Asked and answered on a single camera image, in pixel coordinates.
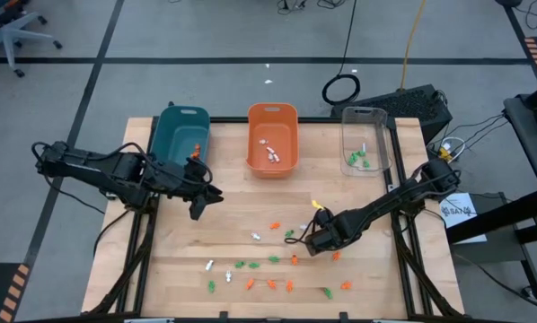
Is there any black mesh computer case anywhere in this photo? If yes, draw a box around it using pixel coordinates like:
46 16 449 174
330 83 454 145

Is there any black side stand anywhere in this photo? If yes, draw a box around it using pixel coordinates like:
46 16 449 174
445 188 537 301

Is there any black table frame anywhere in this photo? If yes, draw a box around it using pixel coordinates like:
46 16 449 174
88 115 465 323

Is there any grey office chair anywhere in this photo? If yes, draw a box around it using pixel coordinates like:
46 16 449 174
0 0 64 79

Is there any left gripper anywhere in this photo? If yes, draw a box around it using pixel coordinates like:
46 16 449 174
158 156 224 222

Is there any black coiled cable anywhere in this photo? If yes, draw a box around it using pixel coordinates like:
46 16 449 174
321 0 362 107

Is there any yellow cable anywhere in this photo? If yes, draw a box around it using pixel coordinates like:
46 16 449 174
399 0 427 90

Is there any black cable bundle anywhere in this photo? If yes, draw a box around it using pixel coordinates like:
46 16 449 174
276 0 338 11

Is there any teal plastic bin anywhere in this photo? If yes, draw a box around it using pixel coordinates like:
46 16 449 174
150 104 212 179

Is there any white printed paper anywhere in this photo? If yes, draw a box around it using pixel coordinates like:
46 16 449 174
437 192 489 246

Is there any orange plastic bin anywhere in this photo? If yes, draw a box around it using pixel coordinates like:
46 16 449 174
245 101 300 179

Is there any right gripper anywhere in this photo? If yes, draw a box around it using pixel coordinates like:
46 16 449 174
304 209 357 257

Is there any clear plastic bin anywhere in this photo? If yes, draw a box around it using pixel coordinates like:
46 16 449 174
339 106 393 178

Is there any black desk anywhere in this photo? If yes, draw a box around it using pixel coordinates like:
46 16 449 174
503 78 537 212

